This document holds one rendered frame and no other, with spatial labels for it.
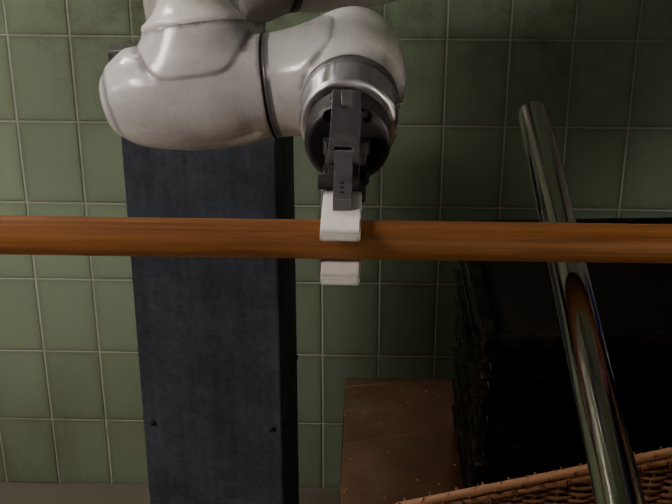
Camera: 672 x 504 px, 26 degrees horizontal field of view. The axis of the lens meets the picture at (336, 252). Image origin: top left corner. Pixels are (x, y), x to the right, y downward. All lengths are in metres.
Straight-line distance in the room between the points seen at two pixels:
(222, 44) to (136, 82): 0.09
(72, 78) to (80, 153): 0.13
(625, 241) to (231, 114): 0.43
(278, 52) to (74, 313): 1.32
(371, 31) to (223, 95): 0.15
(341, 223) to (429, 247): 0.07
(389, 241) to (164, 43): 0.38
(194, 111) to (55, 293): 1.26
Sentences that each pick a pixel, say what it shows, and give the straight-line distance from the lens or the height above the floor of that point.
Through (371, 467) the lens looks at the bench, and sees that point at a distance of 1.88.
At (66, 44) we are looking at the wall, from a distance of 2.39.
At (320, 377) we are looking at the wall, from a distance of 2.63.
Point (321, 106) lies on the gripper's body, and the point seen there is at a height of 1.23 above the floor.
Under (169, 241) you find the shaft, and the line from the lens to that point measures 1.11.
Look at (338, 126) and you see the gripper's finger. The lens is 1.16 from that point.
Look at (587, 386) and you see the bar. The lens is 1.00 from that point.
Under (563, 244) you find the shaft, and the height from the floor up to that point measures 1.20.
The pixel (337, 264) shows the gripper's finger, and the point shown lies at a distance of 1.11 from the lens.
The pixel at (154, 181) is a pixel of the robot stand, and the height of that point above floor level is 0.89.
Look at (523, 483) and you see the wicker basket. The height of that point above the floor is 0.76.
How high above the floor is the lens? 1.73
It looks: 29 degrees down
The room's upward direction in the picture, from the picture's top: straight up
